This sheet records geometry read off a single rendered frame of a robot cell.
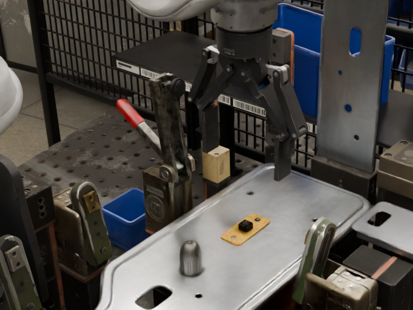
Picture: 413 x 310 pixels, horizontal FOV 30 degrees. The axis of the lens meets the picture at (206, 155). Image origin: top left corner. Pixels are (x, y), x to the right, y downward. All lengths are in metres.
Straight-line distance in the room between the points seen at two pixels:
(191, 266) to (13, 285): 0.24
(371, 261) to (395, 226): 0.08
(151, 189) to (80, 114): 2.67
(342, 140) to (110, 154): 0.86
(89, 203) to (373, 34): 0.51
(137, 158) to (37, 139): 1.74
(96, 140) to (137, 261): 1.02
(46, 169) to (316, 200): 0.93
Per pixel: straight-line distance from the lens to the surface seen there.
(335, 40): 1.30
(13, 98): 1.69
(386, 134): 1.43
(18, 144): 3.71
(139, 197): 1.72
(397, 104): 1.54
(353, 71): 1.30
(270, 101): 1.05
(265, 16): 1.01
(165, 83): 1.18
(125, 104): 1.27
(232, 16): 1.00
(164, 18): 0.82
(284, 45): 1.39
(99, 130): 2.19
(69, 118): 3.90
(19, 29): 4.07
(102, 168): 2.00
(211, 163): 1.28
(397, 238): 1.20
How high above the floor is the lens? 1.68
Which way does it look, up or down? 29 degrees down
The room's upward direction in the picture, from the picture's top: 2 degrees counter-clockwise
